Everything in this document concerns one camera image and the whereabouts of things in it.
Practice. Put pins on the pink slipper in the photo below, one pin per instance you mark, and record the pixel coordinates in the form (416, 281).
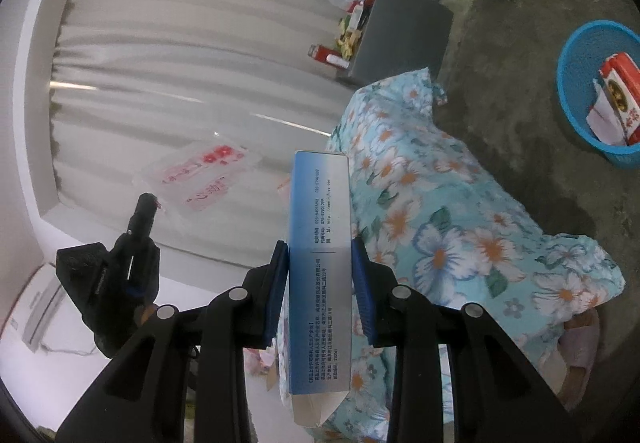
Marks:
(580, 343)

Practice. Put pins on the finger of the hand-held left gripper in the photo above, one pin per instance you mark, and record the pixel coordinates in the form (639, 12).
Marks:
(142, 218)

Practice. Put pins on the red jar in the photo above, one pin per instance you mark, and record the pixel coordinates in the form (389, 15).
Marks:
(319, 53)

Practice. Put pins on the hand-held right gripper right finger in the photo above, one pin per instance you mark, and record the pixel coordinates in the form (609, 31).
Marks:
(361, 288)

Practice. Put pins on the white curtain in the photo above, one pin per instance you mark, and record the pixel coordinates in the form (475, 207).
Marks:
(175, 48)

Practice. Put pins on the floral tablecloth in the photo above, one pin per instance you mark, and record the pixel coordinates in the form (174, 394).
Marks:
(450, 223)

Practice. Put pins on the red white snack bag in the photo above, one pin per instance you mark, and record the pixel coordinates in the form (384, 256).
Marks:
(622, 83)

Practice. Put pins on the grey cabinet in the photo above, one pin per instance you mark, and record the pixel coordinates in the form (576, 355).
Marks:
(400, 33)

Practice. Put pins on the pile of small packets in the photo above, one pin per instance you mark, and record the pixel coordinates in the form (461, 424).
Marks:
(352, 30)

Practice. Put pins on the white appliance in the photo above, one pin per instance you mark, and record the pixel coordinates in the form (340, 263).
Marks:
(42, 303)

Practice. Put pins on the clear plastic container red print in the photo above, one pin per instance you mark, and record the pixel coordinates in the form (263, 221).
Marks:
(200, 183)

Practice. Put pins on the blue white carton box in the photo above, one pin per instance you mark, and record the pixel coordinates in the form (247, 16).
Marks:
(320, 203)

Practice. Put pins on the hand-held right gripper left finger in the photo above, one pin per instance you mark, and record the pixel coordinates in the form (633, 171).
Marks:
(280, 288)

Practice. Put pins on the small white bottle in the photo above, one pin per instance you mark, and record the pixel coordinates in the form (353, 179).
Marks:
(337, 59)

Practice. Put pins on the blue plastic basket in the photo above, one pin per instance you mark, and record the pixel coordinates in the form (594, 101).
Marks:
(575, 88)

